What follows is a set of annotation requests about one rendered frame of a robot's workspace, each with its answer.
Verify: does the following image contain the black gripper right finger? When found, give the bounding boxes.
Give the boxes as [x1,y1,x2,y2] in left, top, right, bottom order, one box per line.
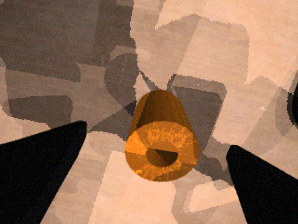
[226,144,298,224]

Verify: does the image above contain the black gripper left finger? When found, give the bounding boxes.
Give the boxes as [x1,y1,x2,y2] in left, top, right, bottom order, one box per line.
[0,120,86,224]

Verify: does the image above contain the orange knob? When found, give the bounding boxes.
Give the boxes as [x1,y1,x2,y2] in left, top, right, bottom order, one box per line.
[124,89,200,183]

